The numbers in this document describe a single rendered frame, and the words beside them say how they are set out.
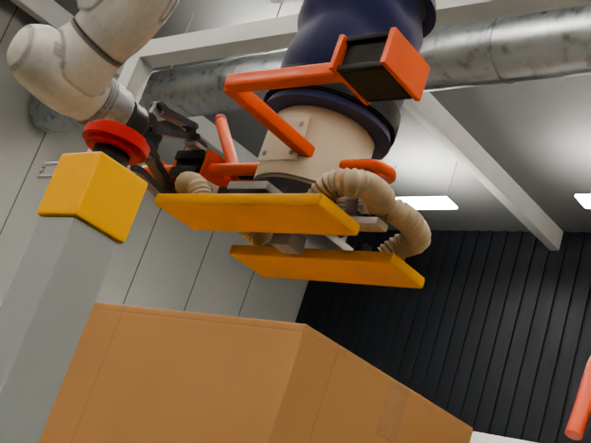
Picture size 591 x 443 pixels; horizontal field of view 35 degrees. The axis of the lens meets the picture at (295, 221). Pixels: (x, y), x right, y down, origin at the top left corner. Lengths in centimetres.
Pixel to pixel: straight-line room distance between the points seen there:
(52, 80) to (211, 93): 858
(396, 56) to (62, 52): 56
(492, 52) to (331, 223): 662
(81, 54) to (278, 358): 60
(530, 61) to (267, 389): 679
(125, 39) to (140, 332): 45
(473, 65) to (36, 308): 724
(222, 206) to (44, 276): 54
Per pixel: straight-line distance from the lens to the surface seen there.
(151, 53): 568
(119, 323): 134
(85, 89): 149
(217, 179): 167
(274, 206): 133
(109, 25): 146
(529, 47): 774
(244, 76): 131
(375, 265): 144
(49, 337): 92
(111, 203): 95
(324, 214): 130
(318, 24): 155
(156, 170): 164
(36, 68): 147
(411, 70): 115
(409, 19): 160
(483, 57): 795
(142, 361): 127
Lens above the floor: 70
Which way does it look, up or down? 19 degrees up
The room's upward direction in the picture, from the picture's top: 19 degrees clockwise
